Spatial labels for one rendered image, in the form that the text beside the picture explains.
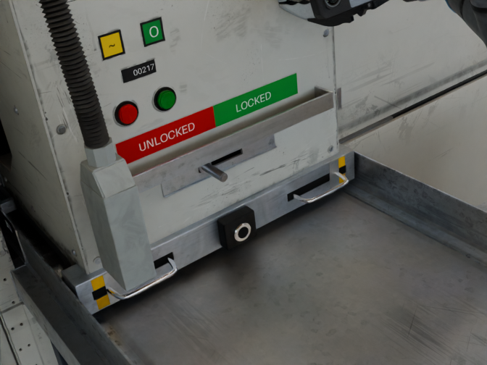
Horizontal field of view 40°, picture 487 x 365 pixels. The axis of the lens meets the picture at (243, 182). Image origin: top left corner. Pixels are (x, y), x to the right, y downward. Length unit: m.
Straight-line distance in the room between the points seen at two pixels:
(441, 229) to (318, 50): 0.35
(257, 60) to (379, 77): 0.54
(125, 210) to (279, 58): 0.36
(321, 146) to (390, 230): 0.18
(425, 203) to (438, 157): 0.65
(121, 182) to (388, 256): 0.46
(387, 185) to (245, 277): 0.31
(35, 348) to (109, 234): 0.49
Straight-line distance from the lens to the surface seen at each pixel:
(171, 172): 0.93
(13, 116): 1.00
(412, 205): 1.16
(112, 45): 0.88
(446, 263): 1.06
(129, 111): 0.90
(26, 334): 1.27
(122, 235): 0.84
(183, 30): 0.93
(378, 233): 1.12
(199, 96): 0.96
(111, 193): 0.81
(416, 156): 1.70
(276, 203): 1.12
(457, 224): 1.11
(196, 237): 1.04
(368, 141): 1.55
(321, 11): 0.85
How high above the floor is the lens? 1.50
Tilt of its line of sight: 31 degrees down
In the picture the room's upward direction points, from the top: 7 degrees counter-clockwise
